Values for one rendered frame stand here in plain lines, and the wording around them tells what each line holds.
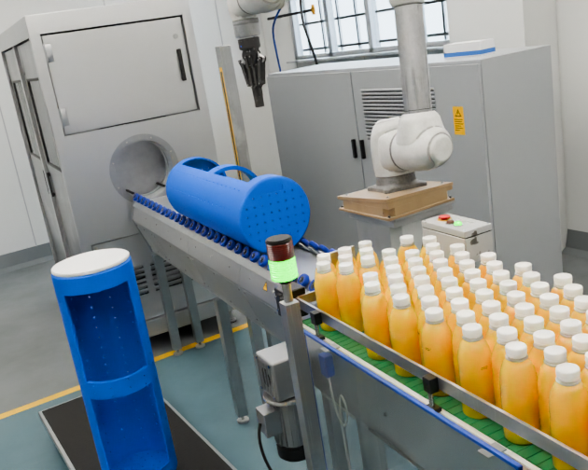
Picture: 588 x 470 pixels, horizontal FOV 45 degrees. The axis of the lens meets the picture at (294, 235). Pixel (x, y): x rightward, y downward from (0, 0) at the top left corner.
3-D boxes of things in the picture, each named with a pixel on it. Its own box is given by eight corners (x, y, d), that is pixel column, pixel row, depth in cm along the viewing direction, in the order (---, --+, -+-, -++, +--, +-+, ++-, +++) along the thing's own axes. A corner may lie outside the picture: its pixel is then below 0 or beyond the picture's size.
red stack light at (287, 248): (287, 251, 171) (285, 235, 170) (300, 256, 165) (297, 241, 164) (263, 258, 168) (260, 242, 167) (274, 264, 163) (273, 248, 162)
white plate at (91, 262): (37, 268, 258) (38, 270, 259) (72, 279, 238) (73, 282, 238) (105, 244, 276) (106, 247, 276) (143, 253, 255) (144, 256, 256)
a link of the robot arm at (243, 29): (246, 20, 249) (250, 38, 251) (227, 23, 244) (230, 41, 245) (263, 17, 243) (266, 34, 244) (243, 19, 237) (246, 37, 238)
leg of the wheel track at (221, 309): (246, 416, 340) (222, 294, 323) (251, 421, 335) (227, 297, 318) (235, 421, 338) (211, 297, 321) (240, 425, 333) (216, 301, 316)
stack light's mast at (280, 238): (294, 294, 174) (284, 231, 170) (306, 300, 168) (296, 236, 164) (271, 301, 171) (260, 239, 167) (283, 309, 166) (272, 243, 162)
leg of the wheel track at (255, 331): (273, 406, 346) (250, 285, 329) (277, 410, 341) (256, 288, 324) (261, 410, 343) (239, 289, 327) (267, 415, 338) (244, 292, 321)
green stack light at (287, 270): (290, 270, 172) (287, 251, 171) (302, 276, 167) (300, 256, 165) (267, 278, 170) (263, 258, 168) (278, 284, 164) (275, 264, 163)
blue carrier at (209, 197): (228, 210, 342) (218, 151, 335) (315, 243, 265) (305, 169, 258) (171, 223, 330) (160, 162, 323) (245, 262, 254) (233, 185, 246)
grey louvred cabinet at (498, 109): (347, 241, 589) (323, 63, 550) (565, 303, 408) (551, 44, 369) (292, 259, 564) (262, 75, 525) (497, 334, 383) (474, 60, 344)
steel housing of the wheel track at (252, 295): (186, 241, 423) (175, 186, 414) (399, 363, 234) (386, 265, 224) (140, 255, 411) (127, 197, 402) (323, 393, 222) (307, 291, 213)
